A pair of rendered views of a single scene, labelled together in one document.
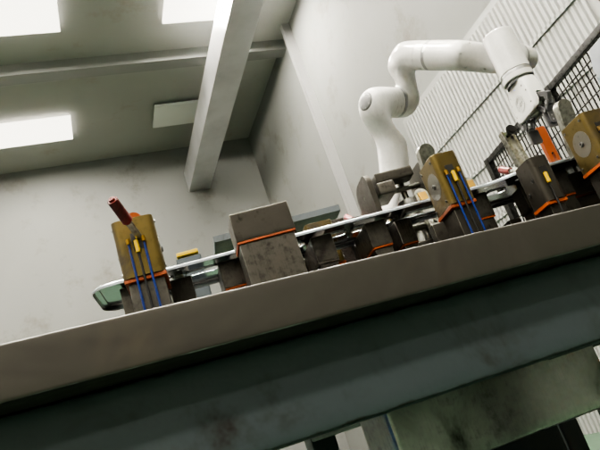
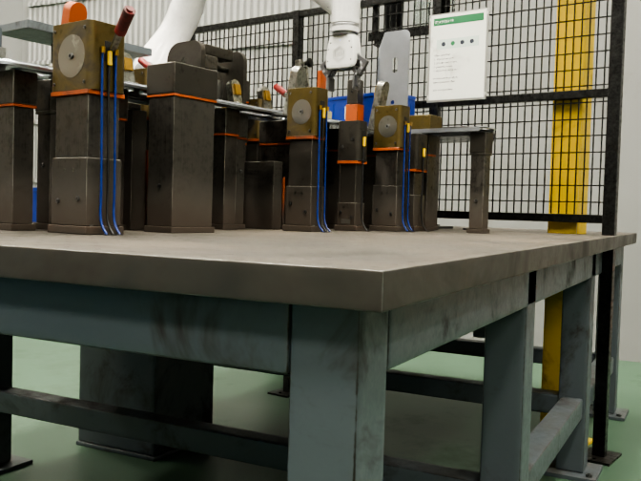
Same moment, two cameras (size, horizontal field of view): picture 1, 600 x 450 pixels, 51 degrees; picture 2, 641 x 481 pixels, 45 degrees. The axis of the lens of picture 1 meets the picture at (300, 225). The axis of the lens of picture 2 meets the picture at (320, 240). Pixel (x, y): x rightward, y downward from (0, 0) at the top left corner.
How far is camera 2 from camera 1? 93 cm
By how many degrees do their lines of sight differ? 46
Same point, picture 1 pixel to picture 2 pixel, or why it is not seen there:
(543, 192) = (357, 152)
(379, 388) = (473, 320)
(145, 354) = (467, 283)
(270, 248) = (195, 111)
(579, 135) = (389, 118)
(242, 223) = (182, 75)
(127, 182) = not seen: outside the picture
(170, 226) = not seen: outside the picture
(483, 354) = (492, 311)
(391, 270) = (507, 262)
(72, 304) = not seen: outside the picture
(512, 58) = (353, 13)
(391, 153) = (190, 11)
